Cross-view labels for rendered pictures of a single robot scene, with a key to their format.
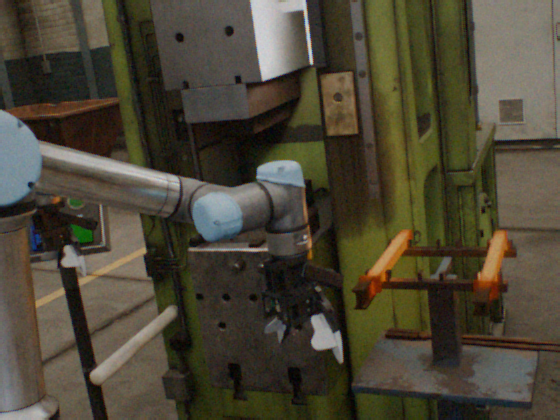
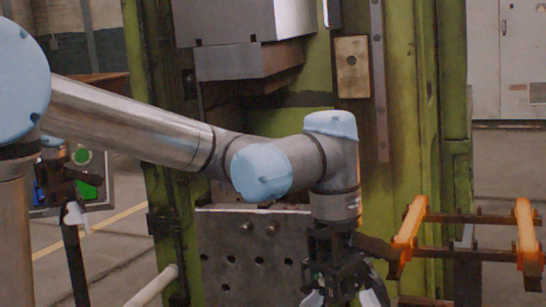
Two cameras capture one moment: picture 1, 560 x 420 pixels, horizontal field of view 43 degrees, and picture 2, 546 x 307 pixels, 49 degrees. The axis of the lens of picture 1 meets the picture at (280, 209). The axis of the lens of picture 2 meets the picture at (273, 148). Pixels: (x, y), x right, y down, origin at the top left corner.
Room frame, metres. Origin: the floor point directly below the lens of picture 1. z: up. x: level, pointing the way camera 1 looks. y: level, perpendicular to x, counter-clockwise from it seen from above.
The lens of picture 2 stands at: (0.32, 0.12, 1.43)
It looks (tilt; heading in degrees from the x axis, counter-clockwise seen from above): 13 degrees down; 357
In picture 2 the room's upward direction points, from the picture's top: 6 degrees counter-clockwise
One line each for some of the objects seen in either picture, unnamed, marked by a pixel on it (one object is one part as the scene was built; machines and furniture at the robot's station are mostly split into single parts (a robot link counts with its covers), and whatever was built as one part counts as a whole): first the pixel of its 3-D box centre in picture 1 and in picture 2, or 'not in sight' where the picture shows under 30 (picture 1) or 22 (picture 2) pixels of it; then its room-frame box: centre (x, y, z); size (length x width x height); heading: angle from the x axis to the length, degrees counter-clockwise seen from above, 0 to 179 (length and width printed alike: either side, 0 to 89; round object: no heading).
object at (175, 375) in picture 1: (179, 383); not in sight; (2.21, 0.43, 0.36); 0.09 x 0.07 x 0.12; 67
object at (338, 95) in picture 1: (339, 104); (352, 67); (1.96, -0.20, 1.27); 0.09 x 0.02 x 0.17; 67
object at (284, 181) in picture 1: (281, 196); (330, 151); (1.15, 0.00, 1.23); 0.09 x 0.08 x 0.11; 124
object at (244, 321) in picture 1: (289, 285); (291, 246); (2.15, 0.00, 0.69); 0.56 x 0.38 x 0.45; 157
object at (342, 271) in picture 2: (291, 285); (336, 255); (1.15, 0.00, 1.07); 0.09 x 0.08 x 0.12; 132
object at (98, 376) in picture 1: (137, 343); (137, 303); (2.02, 0.49, 0.62); 0.44 x 0.05 x 0.05; 157
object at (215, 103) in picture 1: (245, 93); (254, 55); (2.16, 0.06, 1.32); 0.42 x 0.20 x 0.10; 157
